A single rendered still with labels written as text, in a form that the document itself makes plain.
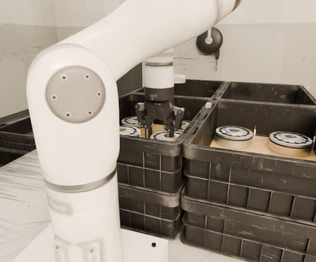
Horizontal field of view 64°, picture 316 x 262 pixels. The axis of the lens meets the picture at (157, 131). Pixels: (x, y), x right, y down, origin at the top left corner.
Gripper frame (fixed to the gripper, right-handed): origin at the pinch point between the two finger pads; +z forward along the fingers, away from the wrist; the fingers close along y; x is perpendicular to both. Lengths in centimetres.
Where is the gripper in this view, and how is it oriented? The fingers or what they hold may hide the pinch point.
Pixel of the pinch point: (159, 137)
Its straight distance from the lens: 69.3
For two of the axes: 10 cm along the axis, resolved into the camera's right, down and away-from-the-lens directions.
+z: 0.0, 9.4, 3.4
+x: 4.6, -3.0, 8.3
